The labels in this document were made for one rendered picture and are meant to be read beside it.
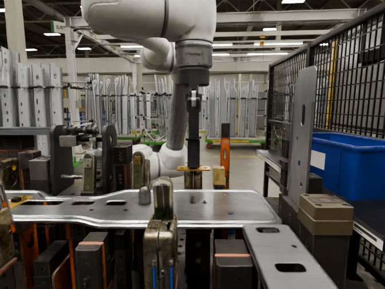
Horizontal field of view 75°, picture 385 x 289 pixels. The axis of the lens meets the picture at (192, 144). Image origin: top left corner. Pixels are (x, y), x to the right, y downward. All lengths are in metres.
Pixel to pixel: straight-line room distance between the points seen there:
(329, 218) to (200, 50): 0.44
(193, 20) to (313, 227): 0.49
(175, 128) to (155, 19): 0.80
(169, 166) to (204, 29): 0.94
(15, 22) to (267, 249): 8.66
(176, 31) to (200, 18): 0.06
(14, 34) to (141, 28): 8.26
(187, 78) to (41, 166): 0.57
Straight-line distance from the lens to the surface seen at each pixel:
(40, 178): 0.95
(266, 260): 0.47
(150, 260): 0.46
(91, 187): 0.84
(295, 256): 0.49
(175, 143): 1.35
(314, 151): 0.81
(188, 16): 0.59
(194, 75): 0.59
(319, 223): 0.56
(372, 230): 0.58
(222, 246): 0.53
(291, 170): 0.73
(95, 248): 0.53
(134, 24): 0.58
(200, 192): 0.74
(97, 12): 0.58
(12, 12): 8.92
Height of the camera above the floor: 1.25
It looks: 9 degrees down
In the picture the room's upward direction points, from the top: straight up
